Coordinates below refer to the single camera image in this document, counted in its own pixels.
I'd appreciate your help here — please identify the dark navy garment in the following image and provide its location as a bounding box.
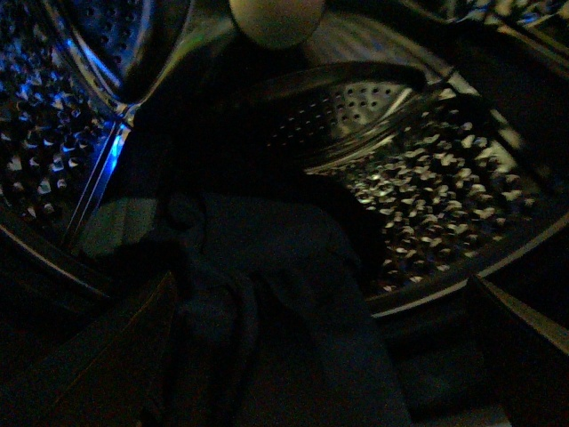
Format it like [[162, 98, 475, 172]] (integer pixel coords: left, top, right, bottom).
[[79, 44, 414, 427]]

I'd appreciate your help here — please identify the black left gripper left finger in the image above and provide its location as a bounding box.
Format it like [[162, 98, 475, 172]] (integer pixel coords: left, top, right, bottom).
[[28, 272, 177, 426]]

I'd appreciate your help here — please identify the perforated steel washer drum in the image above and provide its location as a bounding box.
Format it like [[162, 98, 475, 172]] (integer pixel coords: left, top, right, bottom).
[[0, 0, 569, 321]]

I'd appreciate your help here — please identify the white round drum hub cap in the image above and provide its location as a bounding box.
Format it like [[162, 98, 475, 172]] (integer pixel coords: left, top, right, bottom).
[[229, 0, 325, 50]]

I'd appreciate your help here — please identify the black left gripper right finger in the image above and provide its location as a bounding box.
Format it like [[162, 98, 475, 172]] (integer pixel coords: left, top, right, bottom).
[[466, 276, 568, 426]]

